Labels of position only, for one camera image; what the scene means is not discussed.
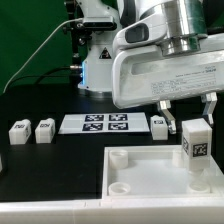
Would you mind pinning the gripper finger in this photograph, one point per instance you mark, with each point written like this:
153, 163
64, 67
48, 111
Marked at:
210, 101
164, 107

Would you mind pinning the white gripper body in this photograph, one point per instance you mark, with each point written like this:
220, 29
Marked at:
143, 76

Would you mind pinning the white square table top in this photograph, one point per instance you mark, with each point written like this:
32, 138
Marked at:
156, 172

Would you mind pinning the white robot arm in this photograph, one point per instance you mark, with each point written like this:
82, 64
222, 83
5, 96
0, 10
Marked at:
186, 31

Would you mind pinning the white sheet with tags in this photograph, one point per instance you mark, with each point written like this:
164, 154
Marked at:
104, 123

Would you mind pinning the black camera stand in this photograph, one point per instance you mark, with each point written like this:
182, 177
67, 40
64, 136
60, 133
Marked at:
79, 35

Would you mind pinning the white front wall fence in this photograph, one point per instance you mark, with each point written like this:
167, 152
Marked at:
116, 211

